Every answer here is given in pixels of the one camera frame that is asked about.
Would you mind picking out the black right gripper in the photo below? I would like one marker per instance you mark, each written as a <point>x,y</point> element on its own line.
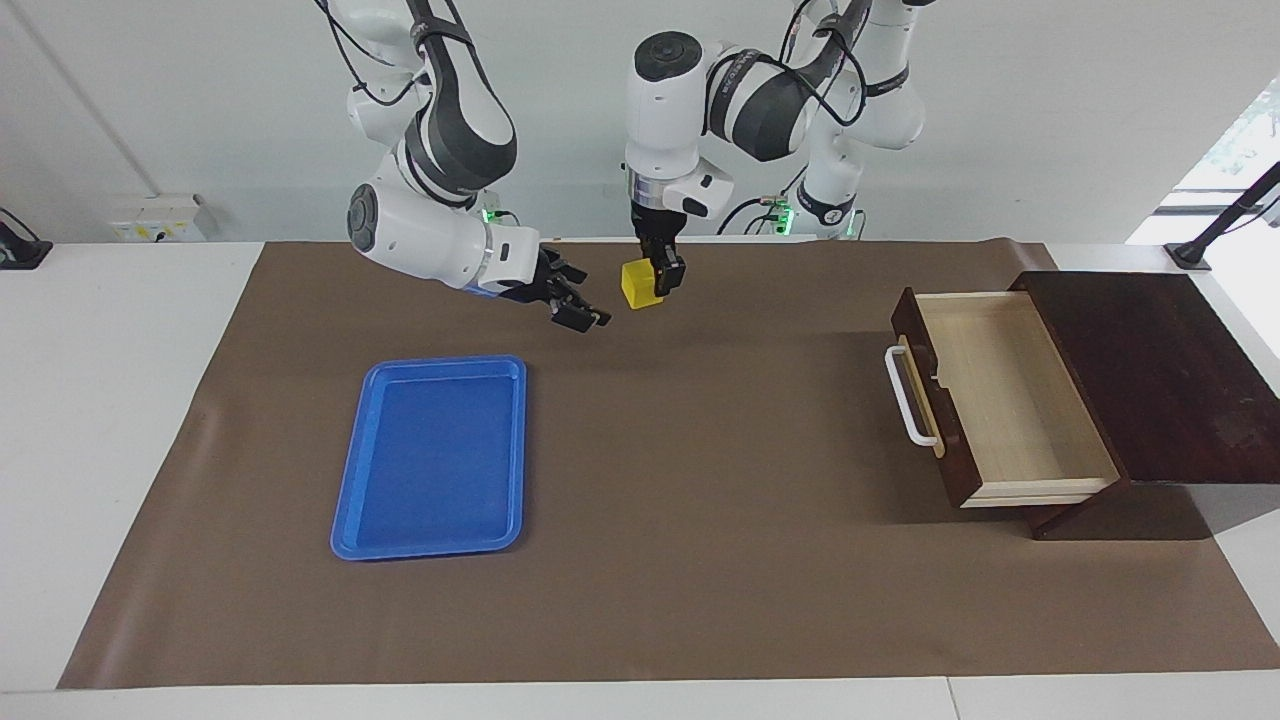
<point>540,282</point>

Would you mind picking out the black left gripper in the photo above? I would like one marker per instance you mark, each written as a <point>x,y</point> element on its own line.
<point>655,225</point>

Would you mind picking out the yellow cube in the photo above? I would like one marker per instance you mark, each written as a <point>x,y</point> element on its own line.
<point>642,287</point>

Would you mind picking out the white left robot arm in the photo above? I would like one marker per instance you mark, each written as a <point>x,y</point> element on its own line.
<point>670,110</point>

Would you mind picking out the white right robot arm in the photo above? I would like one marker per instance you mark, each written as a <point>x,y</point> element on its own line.
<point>440,140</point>

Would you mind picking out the dark wooden drawer cabinet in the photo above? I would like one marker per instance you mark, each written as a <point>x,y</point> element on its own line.
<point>1170,370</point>

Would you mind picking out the blue plastic tray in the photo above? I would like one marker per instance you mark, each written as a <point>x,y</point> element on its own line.
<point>435,460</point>

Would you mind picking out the brown paper mat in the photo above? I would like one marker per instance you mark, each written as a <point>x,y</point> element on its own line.
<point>700,480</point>

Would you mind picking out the black angled pole stand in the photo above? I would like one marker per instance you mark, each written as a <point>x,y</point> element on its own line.
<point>1195,252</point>

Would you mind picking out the small black clamp stand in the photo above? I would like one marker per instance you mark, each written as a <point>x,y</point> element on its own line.
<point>18,250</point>

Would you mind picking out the white wall outlet box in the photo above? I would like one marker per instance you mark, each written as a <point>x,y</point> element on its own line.
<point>155,218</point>

